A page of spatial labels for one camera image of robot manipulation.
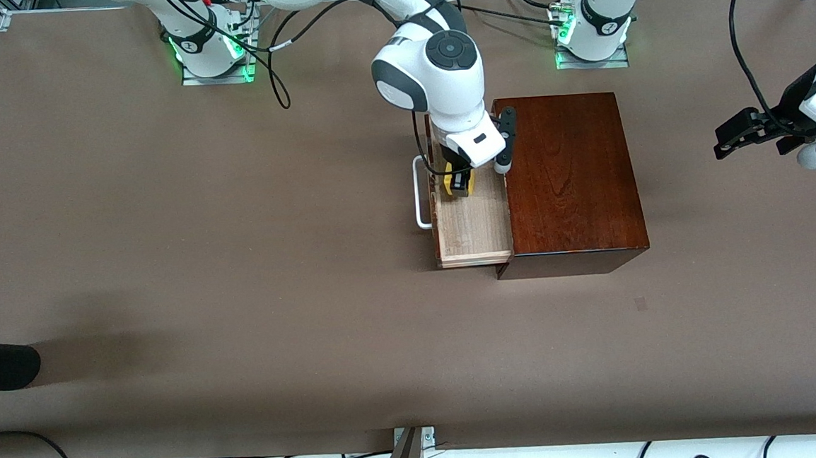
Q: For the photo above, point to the dark brown wooden cabinet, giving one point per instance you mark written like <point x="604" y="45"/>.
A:
<point x="568" y="177"/>

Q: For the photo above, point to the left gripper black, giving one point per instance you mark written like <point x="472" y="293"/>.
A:
<point x="792" y="105"/>

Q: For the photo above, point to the yellow cube block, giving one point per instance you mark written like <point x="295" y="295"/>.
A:
<point x="474" y="182"/>

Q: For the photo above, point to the brown table cover sheet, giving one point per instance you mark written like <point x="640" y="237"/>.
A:
<point x="313" y="298"/>

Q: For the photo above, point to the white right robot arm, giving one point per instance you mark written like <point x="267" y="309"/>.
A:
<point x="442" y="92"/>

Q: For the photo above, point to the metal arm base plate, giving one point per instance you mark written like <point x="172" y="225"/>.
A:
<point x="593" y="64"/>
<point x="218" y="80"/>

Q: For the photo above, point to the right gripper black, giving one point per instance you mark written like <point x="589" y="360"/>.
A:
<point x="459" y="180"/>

